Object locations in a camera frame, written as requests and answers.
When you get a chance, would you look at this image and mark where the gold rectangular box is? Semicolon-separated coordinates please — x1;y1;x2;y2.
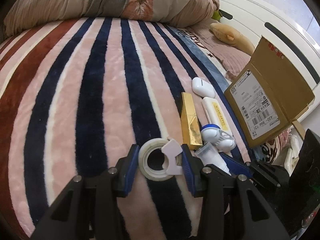
181;92;202;151

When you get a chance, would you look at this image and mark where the white earbuds case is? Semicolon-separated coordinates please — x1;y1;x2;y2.
191;77;215;98

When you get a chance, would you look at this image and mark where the striped plush blanket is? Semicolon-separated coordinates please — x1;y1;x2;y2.
1;18;250;239

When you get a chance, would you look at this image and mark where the rolled pink grey duvet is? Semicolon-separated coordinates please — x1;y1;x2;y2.
1;0;220;36

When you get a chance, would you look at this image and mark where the pink striped pillow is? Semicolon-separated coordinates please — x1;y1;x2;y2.
187;22;251;81

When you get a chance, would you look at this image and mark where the blue white contact lens case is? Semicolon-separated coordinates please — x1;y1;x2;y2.
201;124;236;153

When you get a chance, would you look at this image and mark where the white headboard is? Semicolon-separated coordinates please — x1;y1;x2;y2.
220;0;319;96

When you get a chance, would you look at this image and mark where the clear tape roll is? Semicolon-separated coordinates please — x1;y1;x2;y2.
138;138;182;181

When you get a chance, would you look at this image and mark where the small white bottle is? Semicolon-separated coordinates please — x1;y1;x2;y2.
195;142;231;175

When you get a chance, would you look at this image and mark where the white case yellow label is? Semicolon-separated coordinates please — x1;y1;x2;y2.
202;97;232;133

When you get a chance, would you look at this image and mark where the tan plush toy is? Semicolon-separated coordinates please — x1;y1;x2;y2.
209;22;255;56

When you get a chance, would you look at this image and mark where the green plush toy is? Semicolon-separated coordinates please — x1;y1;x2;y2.
212;10;223;21

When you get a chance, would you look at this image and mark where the brown cardboard box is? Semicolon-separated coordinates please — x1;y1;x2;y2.
224;37;315;148

